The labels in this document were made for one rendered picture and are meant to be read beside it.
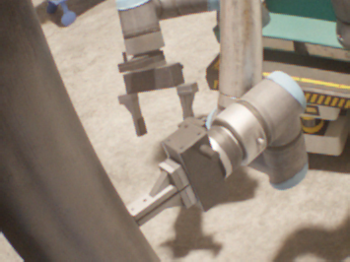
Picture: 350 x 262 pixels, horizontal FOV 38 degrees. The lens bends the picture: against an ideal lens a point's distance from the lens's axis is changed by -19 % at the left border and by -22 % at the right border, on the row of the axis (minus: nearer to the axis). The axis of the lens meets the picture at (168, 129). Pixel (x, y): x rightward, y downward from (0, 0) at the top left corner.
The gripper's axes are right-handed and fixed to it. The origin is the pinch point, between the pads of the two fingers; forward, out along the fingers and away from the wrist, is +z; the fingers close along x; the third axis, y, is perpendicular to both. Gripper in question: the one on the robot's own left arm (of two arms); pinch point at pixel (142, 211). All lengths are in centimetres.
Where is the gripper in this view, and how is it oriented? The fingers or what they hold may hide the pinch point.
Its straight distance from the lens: 90.5
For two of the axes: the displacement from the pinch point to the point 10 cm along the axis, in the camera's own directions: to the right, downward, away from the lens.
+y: 5.7, 3.3, -7.6
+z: -7.6, 5.7, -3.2
